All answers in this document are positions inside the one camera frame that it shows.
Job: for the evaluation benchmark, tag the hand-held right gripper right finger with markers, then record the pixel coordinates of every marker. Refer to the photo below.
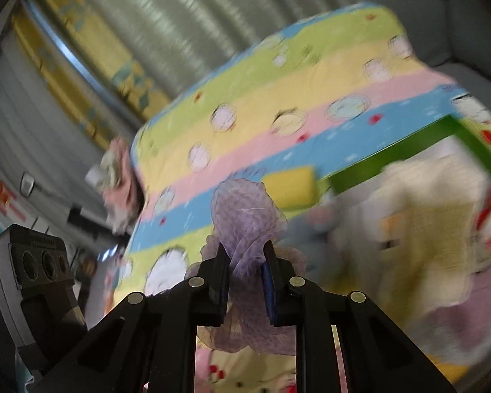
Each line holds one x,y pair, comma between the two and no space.
268,290

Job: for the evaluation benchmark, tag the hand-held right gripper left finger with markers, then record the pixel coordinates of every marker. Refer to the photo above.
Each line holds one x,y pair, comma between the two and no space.
217,290

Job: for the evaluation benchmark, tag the purple mesh cloth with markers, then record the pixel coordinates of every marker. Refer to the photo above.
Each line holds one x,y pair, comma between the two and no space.
245,221

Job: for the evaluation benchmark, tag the light blue plush toy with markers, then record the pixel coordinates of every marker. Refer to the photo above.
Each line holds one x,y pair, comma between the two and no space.
311,227

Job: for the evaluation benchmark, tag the cream towel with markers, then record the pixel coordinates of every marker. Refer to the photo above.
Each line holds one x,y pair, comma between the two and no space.
425,221

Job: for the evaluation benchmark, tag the green storage box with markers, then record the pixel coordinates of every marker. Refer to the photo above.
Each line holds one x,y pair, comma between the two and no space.
392,155

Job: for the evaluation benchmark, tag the yellow sponge block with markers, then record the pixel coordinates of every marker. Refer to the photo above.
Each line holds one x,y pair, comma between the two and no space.
290,186

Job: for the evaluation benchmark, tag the pile of clothes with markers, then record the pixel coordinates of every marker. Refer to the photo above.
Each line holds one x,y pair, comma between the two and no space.
120,188

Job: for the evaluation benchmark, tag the cartoon printed bed sheet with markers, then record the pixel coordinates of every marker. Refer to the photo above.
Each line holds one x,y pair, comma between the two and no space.
311,82

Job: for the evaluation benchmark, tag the yellow patterned curtain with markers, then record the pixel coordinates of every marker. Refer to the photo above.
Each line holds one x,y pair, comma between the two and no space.
86,37

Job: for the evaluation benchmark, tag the grey curtain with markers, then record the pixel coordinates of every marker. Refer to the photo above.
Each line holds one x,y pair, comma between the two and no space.
188,20

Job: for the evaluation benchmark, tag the grey sofa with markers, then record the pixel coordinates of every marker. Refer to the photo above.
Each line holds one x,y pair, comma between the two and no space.
466,28

